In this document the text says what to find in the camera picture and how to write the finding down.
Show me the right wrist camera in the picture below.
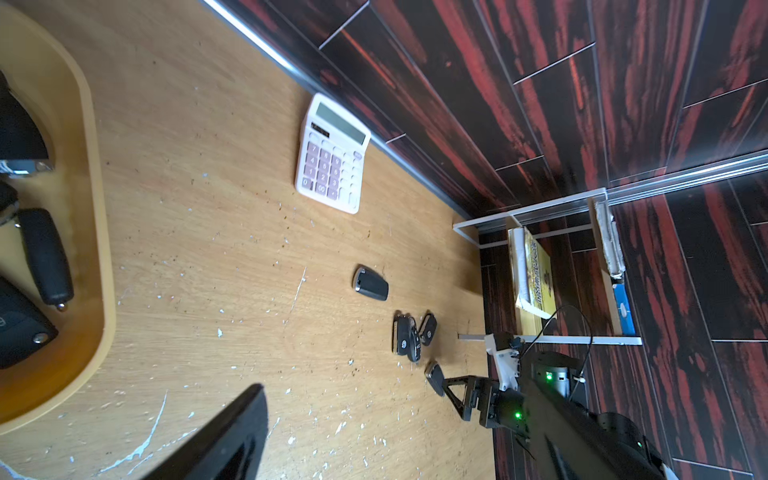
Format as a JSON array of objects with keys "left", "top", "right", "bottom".
[{"left": 484, "top": 333, "right": 525, "bottom": 391}]

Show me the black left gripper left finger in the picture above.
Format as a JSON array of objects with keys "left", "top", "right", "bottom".
[{"left": 146, "top": 383, "right": 268, "bottom": 479}]

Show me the white calculator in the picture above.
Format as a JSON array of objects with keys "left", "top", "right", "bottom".
[{"left": 295, "top": 93, "right": 371, "bottom": 215}]

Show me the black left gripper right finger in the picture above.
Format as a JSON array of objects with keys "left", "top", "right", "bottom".
[{"left": 524, "top": 380, "right": 660, "bottom": 479}]

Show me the black chrome button key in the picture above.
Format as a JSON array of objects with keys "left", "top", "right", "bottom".
[{"left": 407, "top": 315, "right": 421, "bottom": 363}]

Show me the yellow plastic storage box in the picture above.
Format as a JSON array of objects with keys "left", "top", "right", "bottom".
[{"left": 1, "top": 3, "right": 117, "bottom": 434}]

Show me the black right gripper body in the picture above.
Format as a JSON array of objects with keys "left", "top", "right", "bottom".
[{"left": 443, "top": 375, "right": 527, "bottom": 429}]

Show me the yellow book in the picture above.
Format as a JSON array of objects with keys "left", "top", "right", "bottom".
[{"left": 508, "top": 227, "right": 557, "bottom": 319}]

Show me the black chrome Mercedes car key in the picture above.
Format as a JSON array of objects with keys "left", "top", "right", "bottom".
[{"left": 1, "top": 73, "right": 54, "bottom": 176}]

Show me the white metal shelf rack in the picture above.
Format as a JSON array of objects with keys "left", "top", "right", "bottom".
[{"left": 453, "top": 188, "right": 643, "bottom": 346}]

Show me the black flip car key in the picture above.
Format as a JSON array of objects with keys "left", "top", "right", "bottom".
[{"left": 16, "top": 208, "right": 74, "bottom": 312}]

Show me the black VW car key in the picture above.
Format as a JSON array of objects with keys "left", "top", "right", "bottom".
[{"left": 392, "top": 311, "right": 412, "bottom": 356}]

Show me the small black car key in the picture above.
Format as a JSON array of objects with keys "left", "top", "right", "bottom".
[{"left": 418, "top": 311, "right": 438, "bottom": 346}]

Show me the large black smart key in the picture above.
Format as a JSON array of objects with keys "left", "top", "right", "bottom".
[{"left": 352, "top": 265, "right": 389, "bottom": 301}]

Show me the blue book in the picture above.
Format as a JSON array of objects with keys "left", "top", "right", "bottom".
[{"left": 612, "top": 283, "right": 636, "bottom": 336}]

